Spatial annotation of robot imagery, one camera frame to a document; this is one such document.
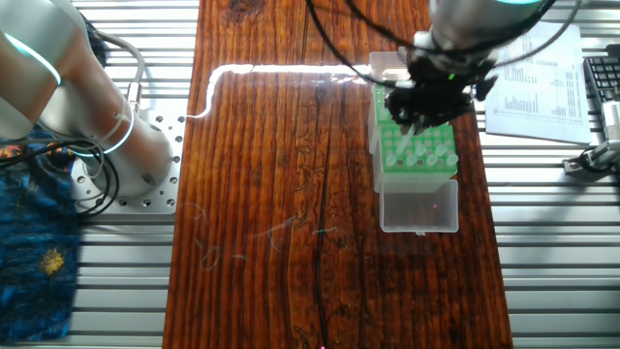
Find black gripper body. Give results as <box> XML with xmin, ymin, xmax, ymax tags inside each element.
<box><xmin>406</xmin><ymin>57</ymin><xmax>490</xmax><ymax>117</ymax></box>

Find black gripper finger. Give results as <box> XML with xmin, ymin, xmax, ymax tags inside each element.
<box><xmin>385</xmin><ymin>89</ymin><xmax>419</xmax><ymax>137</ymax></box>
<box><xmin>414</xmin><ymin>96</ymin><xmax>476</xmax><ymax>136</ymax></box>

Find printed white paper sheet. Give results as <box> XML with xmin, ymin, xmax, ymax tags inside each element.
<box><xmin>483</xmin><ymin>21</ymin><xmax>593</xmax><ymax>145</ymax></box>

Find brown wooden board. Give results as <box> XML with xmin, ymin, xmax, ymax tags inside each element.
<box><xmin>162</xmin><ymin>0</ymin><xmax>514</xmax><ymax>349</ymax></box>

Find black keyboard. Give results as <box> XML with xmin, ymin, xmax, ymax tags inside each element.
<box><xmin>582</xmin><ymin>55</ymin><xmax>620</xmax><ymax>132</ymax></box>

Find blue painted cloth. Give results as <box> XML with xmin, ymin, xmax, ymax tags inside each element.
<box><xmin>0</xmin><ymin>12</ymin><xmax>109</xmax><ymax>344</ymax></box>

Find black cable plug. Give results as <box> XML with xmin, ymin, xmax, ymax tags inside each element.
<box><xmin>474</xmin><ymin>75</ymin><xmax>499</xmax><ymax>103</ymax></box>

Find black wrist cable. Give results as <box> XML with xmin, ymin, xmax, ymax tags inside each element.
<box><xmin>304</xmin><ymin>0</ymin><xmax>416</xmax><ymax>89</ymax></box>

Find aluminium post with foot bracket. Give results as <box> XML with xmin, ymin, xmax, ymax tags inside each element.
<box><xmin>562</xmin><ymin>138</ymin><xmax>620</xmax><ymax>176</ymax></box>

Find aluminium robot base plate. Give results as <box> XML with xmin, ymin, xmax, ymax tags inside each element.
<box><xmin>71</xmin><ymin>110</ymin><xmax>184</xmax><ymax>216</ymax></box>

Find grey base cable with connector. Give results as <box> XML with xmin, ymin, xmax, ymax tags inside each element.
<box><xmin>99</xmin><ymin>32</ymin><xmax>147</xmax><ymax>113</ymax></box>

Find black base cable loops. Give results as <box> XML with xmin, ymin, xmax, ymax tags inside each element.
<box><xmin>0</xmin><ymin>134</ymin><xmax>125</xmax><ymax>215</ymax></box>

